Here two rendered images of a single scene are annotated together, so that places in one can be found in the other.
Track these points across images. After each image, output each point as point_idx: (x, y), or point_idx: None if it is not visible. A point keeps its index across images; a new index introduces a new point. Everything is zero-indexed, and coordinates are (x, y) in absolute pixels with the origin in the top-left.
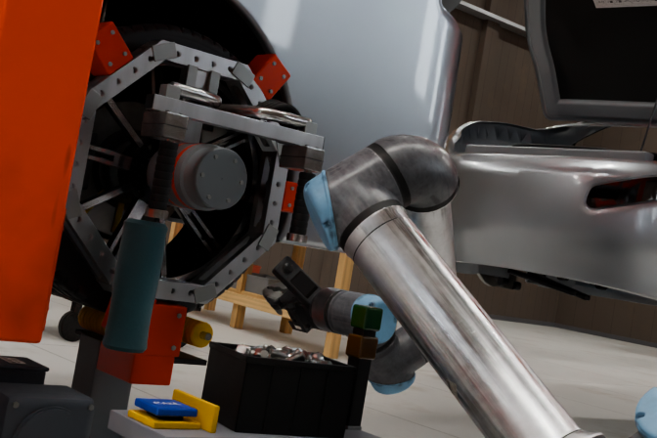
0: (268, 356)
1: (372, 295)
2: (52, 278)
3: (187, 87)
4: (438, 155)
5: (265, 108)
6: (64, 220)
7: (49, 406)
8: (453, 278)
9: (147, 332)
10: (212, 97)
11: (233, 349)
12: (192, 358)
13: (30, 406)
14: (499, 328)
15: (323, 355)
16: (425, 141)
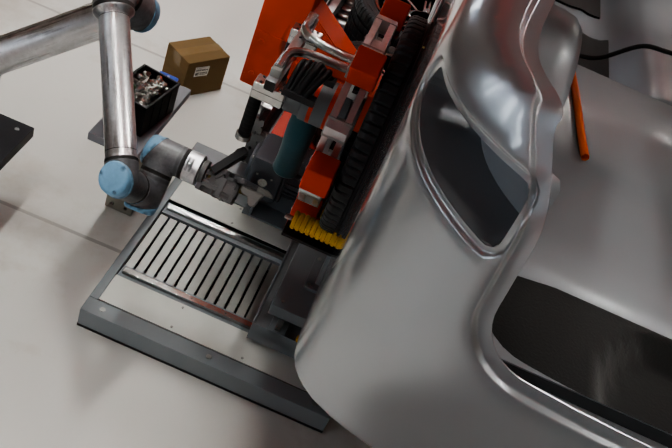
0: (143, 73)
1: (161, 138)
2: (247, 55)
3: (307, 16)
4: None
5: (293, 47)
6: (256, 34)
7: (261, 144)
8: (61, 13)
9: (276, 161)
10: (301, 26)
11: (159, 72)
12: (289, 227)
13: (264, 139)
14: (31, 27)
15: (135, 98)
16: None
